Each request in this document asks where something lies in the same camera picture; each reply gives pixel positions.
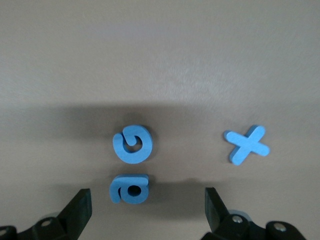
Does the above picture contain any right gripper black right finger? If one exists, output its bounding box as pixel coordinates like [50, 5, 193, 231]
[201, 186, 307, 240]

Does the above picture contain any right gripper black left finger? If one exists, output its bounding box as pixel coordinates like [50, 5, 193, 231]
[0, 188, 93, 240]

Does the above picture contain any blue letter x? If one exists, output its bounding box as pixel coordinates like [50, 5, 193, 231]
[223, 124, 271, 167]

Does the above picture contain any blue lowercase letter a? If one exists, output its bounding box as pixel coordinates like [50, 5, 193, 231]
[109, 174, 150, 205]

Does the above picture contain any blue capital letter G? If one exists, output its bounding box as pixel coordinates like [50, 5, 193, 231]
[112, 124, 154, 165]

